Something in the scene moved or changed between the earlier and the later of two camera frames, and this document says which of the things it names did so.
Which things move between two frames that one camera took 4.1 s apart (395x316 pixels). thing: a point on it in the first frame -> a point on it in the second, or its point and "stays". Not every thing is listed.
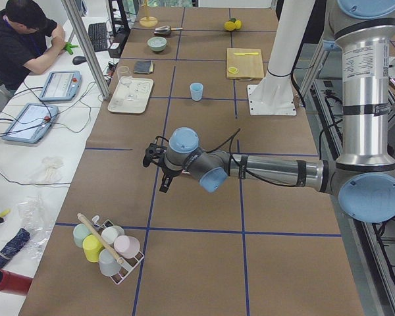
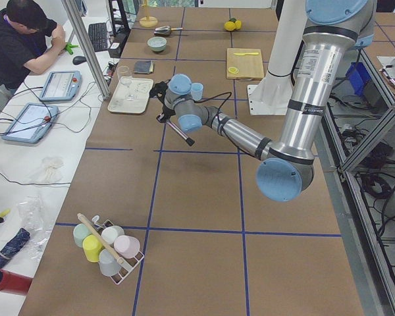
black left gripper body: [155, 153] -> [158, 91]
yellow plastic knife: [246, 54] stays
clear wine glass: [125, 77] stays
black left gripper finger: [166, 182] -> [161, 118]
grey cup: [108, 264] stays
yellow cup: [92, 245] stays
